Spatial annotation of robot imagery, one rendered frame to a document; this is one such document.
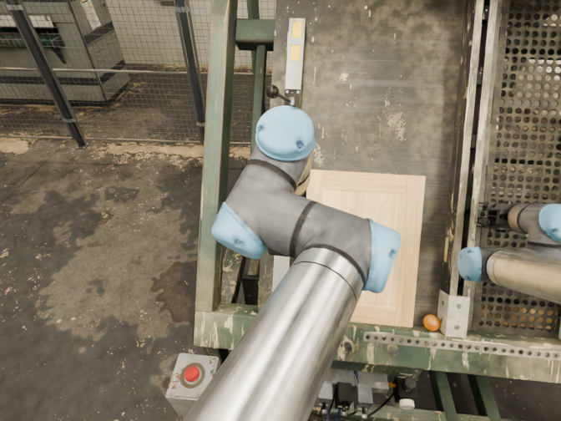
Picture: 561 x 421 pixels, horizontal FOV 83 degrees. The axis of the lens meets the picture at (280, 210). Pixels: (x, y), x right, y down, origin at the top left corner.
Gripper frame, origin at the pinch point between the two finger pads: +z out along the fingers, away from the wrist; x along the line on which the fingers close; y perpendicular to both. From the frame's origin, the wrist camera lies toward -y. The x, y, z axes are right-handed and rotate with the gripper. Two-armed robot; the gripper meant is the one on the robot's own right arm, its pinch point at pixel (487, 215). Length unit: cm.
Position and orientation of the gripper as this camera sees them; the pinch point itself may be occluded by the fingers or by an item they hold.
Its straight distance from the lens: 118.1
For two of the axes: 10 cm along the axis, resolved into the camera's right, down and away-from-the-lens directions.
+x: -0.7, 10.0, 0.5
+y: -9.9, -0.8, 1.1
